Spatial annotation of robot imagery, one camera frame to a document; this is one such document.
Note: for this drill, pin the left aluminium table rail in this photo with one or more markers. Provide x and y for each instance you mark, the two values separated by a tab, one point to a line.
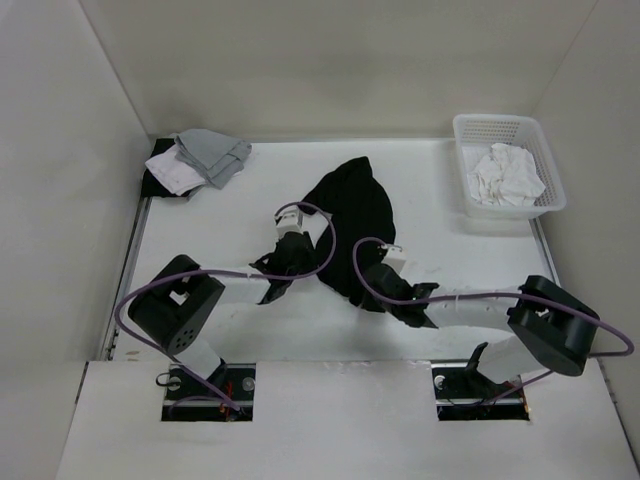
111	330

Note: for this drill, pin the right aluminium table rail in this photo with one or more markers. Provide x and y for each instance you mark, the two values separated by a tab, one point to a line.
543	247

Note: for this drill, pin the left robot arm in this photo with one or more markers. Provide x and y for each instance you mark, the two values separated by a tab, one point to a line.
173	314

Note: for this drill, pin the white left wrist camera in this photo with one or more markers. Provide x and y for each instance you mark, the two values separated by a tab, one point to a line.
289	220

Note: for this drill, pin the aluminium table rail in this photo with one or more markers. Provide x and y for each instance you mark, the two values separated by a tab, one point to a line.
111	330
543	247

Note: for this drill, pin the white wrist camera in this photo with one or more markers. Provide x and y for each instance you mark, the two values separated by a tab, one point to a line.
289	220
394	256

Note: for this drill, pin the white crumpled tank top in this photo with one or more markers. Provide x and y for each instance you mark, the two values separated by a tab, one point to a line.
506	176

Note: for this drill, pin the white folded tank top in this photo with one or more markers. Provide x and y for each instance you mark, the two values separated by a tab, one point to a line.
175	176

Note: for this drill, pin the black folded tank top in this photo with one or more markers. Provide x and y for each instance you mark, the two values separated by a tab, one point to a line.
150	186

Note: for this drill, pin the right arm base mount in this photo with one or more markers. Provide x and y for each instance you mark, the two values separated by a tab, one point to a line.
463	394

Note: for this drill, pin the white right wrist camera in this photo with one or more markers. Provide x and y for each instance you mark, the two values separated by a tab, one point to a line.
394	256

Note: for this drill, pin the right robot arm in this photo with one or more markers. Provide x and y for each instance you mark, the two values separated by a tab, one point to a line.
546	327

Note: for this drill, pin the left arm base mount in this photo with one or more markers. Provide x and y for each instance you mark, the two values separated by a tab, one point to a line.
187	400

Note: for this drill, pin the white plastic laundry basket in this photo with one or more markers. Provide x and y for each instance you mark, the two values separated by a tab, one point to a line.
474	135

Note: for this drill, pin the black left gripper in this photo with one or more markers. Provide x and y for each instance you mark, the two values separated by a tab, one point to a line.
311	262

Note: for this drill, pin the grey folded tank top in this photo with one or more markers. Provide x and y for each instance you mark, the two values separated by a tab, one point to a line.
214	156

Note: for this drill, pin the black tank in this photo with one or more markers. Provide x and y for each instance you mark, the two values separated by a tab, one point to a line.
359	207
150	186

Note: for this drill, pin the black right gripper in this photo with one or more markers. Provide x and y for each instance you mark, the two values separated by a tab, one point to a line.
375	305

